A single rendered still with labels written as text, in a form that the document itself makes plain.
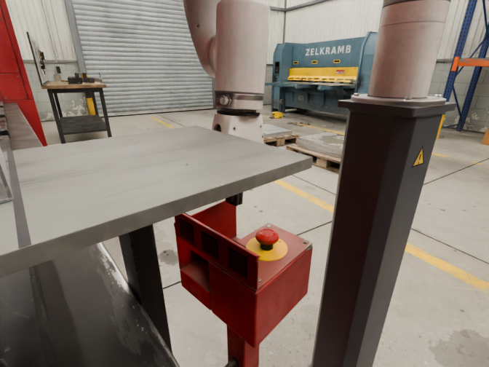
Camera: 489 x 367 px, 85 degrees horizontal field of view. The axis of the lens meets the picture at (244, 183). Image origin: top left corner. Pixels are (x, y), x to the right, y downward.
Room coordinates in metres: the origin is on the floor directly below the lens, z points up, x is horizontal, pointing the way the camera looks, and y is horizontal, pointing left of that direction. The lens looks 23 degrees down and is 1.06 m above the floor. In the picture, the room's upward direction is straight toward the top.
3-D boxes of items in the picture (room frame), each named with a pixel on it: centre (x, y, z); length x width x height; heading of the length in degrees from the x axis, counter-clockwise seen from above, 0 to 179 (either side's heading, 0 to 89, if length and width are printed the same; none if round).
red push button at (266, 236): (0.39, -0.04, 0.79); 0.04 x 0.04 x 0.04
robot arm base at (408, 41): (0.64, -0.34, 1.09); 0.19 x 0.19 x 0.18
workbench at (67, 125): (4.55, 2.73, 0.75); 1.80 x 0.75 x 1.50; 32
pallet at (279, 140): (4.54, -0.26, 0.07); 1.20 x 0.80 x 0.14; 30
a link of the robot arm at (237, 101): (0.48, 0.01, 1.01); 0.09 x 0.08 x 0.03; 137
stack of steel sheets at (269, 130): (4.54, -0.26, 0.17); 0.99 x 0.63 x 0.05; 30
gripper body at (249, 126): (0.48, 0.01, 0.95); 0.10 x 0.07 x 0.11; 137
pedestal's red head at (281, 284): (0.41, 0.00, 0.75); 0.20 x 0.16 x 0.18; 47
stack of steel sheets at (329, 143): (3.27, -1.24, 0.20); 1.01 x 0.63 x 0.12; 36
